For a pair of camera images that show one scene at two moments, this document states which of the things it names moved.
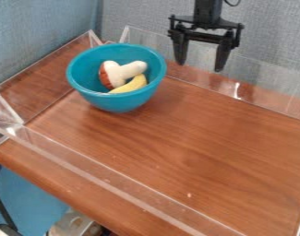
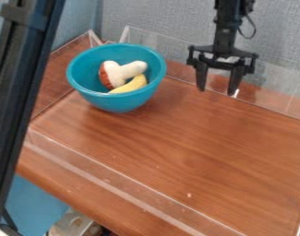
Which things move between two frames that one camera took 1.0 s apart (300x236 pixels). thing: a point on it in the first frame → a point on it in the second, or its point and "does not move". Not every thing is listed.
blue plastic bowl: (84, 70) does not move
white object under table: (73, 224) does not move
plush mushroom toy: (115, 74) does not move
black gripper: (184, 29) → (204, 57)
